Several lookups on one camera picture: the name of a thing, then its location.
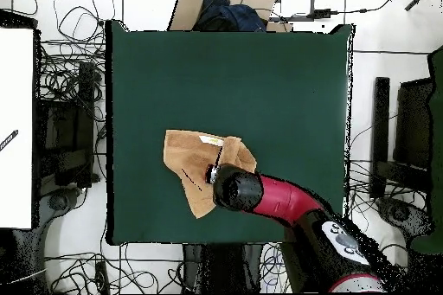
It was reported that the orange terry towel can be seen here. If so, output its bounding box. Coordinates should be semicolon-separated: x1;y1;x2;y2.
162;129;258;220

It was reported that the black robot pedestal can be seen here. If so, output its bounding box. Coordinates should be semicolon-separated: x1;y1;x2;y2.
182;242;263;294

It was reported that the black cable bundle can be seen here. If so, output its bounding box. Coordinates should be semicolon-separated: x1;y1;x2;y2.
36;0;117;123

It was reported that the black striped stick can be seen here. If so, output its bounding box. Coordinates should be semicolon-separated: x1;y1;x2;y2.
0;129;19;153

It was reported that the dark green table cloth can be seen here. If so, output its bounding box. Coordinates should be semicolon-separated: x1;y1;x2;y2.
105;19;356;246

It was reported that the grey caster base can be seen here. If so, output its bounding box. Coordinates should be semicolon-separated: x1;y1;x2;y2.
376;196;432;238

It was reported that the black power strip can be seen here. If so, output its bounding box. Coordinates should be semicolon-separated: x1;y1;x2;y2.
93;260;111;295

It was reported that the brown cardboard box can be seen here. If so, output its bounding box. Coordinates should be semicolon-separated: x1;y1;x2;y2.
167;0;294;34

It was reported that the black frame stand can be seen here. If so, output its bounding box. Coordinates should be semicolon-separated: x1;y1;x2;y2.
33;61;100;189

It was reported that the dark blue garment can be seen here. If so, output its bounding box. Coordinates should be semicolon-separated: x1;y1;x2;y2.
192;0;268;33

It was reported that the black power adapter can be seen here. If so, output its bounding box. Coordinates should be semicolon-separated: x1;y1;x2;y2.
306;8;332;20

